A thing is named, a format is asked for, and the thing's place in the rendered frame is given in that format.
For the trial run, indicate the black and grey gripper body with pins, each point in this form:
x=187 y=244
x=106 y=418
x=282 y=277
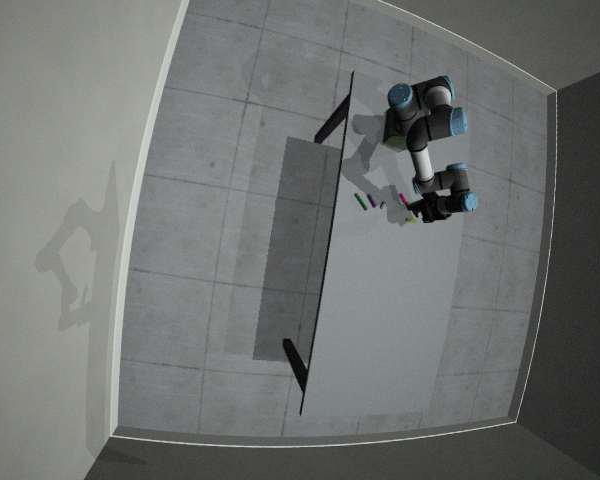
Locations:
x=428 y=212

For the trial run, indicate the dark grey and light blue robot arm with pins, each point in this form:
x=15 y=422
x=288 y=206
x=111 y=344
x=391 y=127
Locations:
x=406 y=103

